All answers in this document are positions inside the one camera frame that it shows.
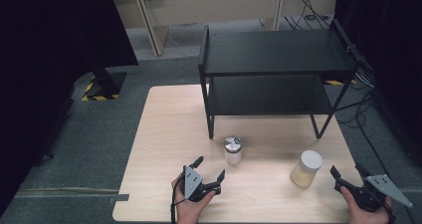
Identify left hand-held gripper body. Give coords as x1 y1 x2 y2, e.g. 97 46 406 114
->
181 164 222 203

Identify black two-tier shelf rack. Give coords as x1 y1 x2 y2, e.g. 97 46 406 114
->
197 18 362 140

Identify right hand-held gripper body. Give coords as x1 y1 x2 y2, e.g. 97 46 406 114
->
334 173 414 214

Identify black stand base hazard tape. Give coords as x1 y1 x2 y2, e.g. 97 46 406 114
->
81 63 127 103

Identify dark curtain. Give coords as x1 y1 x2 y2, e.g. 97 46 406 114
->
0 0 139 216
332 0 422 167

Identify black cables under desk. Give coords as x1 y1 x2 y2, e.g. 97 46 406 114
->
284 0 333 32

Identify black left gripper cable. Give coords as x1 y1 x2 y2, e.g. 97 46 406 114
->
169 175 187 224

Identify grey floor tape strip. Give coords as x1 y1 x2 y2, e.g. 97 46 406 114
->
107 193 130 204

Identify beige office desk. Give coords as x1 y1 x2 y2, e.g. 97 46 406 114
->
107 0 339 57

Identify white lid jar yellow contents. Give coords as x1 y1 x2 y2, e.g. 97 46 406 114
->
291 149 323 188

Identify black floor cables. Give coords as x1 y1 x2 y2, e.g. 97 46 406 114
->
333 67 422 187

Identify person's left hand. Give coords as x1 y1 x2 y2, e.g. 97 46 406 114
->
170 176 218 224

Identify person's right hand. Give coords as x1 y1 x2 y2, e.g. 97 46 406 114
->
339 186 393 224

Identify silver lid jar white contents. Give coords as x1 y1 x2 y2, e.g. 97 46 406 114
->
223 135 243 166

